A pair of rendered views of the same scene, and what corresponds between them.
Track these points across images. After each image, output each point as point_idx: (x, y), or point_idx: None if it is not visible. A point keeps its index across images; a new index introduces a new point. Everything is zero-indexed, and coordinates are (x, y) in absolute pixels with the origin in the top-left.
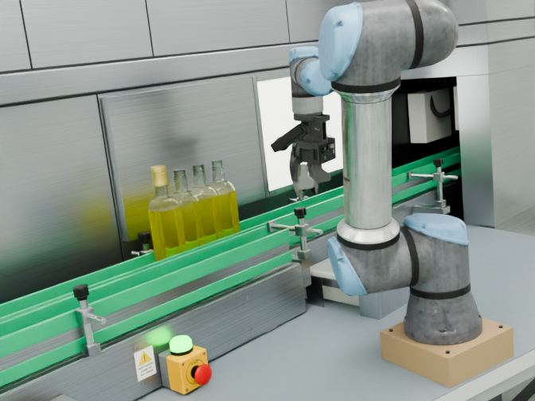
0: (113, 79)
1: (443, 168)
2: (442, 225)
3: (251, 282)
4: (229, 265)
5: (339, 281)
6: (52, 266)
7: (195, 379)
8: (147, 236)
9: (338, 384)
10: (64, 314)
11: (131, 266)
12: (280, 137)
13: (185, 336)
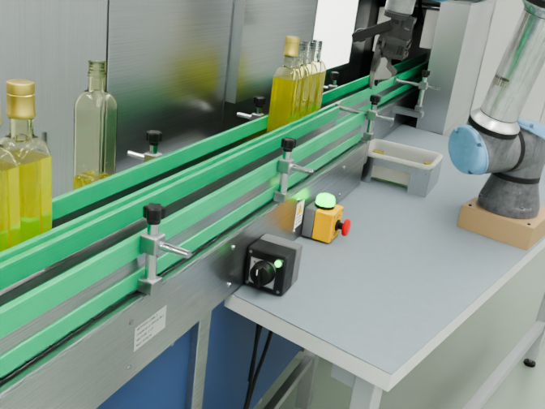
0: None
1: (407, 78)
2: (544, 127)
3: (345, 155)
4: (339, 137)
5: (463, 161)
6: (185, 116)
7: (343, 230)
8: (263, 101)
9: (444, 243)
10: (272, 162)
11: (255, 127)
12: (365, 29)
13: (330, 194)
